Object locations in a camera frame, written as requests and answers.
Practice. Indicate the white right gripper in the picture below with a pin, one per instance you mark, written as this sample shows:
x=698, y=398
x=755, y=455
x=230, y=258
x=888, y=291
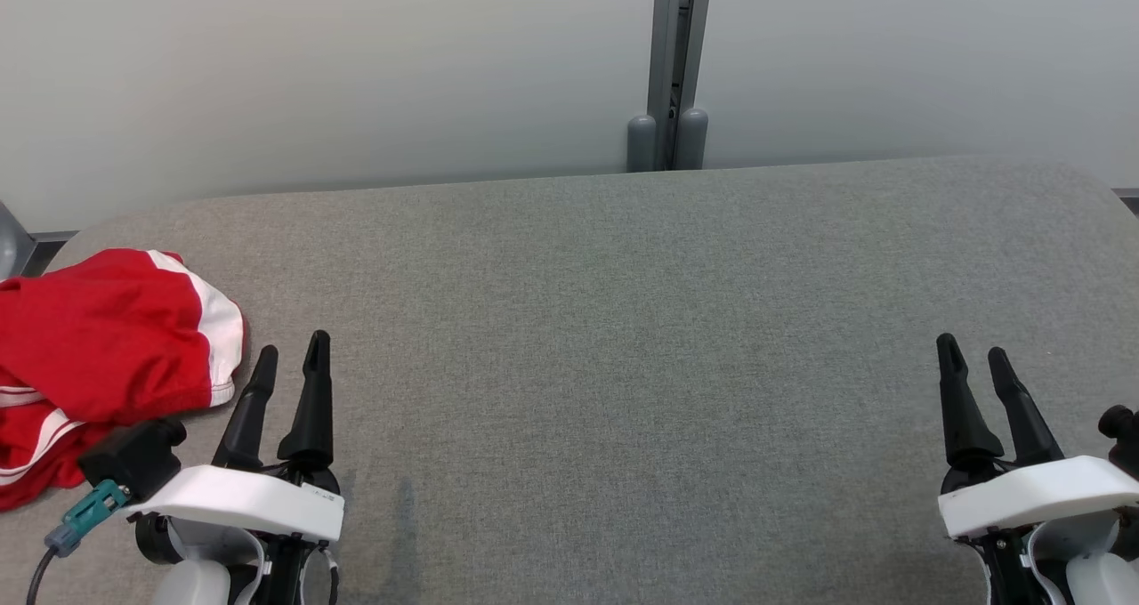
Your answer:
x=1032, y=494

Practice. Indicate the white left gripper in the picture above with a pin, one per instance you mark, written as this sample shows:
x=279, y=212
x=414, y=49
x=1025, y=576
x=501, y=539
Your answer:
x=240, y=500

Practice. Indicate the red shorts with white stripes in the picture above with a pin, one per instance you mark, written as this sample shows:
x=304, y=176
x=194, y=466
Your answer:
x=107, y=329

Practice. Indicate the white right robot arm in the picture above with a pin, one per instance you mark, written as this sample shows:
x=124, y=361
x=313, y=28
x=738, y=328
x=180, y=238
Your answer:
x=1099, y=578

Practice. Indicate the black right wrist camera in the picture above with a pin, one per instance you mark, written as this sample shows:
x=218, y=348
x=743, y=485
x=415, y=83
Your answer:
x=1123, y=440

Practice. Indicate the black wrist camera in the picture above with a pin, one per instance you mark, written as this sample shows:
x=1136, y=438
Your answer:
x=1123, y=440
x=133, y=458

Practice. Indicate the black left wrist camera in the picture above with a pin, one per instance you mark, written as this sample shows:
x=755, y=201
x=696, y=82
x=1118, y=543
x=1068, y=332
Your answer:
x=133, y=458

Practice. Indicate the grey metal partition post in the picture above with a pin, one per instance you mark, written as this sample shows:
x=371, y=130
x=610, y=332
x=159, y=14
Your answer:
x=669, y=44
x=11, y=245

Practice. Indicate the grey cylindrical post foot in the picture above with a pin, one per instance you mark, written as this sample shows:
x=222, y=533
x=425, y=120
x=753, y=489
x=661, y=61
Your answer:
x=691, y=138

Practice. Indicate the grey wall post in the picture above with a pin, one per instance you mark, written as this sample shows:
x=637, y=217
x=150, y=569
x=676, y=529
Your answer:
x=641, y=142

